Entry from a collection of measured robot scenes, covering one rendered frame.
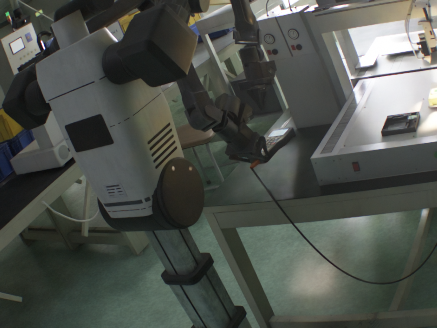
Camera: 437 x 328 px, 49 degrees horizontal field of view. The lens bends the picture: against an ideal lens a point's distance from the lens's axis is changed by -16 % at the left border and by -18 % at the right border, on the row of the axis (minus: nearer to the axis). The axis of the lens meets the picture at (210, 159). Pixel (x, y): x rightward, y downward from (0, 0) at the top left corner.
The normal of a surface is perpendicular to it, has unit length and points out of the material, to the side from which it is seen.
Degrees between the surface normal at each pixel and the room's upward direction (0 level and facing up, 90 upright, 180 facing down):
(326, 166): 90
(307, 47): 90
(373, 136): 0
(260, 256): 0
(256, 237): 0
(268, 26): 90
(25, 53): 90
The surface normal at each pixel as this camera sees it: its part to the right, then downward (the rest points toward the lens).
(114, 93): 0.43, 0.16
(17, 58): 0.79, -0.11
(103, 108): -0.28, 0.46
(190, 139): -0.43, -0.76
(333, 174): -0.48, 0.50
